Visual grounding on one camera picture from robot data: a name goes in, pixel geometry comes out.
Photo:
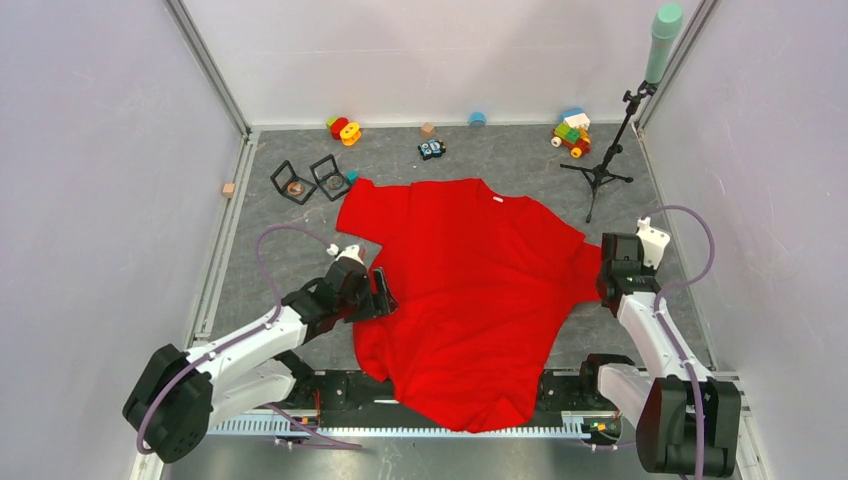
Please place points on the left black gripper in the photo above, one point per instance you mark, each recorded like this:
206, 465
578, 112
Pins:
383, 302

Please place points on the round dark brooch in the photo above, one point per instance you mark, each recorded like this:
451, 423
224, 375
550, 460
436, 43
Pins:
335, 182

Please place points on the black display case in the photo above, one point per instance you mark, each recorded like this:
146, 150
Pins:
325, 168
284, 174

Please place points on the red yellow green toy blocks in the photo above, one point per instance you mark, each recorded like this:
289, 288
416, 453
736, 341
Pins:
344, 130

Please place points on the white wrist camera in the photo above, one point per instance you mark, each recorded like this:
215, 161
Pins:
653, 241
354, 252

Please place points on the black display case right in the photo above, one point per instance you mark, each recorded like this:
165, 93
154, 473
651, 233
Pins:
325, 168

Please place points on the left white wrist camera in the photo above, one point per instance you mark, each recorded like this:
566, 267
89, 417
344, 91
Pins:
354, 252

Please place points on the black display case left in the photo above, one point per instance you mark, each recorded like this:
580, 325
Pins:
284, 174

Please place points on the brown wooden cube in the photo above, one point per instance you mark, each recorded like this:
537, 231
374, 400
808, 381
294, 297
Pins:
427, 130

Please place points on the red t-shirt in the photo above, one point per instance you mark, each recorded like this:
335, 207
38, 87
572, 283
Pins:
483, 284

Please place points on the blue cylinder block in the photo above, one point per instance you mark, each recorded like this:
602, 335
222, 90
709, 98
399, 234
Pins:
477, 119

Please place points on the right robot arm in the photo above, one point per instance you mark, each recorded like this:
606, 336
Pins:
686, 420

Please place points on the green microphone on tripod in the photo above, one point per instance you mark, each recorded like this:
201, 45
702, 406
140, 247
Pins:
665, 28

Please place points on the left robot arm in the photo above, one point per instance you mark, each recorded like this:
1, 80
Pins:
181, 394

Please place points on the colourful brick toy car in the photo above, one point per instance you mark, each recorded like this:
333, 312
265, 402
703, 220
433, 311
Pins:
572, 133

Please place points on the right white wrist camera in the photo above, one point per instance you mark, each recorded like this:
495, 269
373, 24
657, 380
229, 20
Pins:
653, 241

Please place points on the round orange brooch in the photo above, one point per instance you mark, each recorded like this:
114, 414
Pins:
295, 188

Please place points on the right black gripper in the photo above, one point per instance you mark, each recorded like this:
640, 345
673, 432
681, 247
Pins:
644, 268

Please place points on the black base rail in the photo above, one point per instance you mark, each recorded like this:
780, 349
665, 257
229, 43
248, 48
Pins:
339, 399

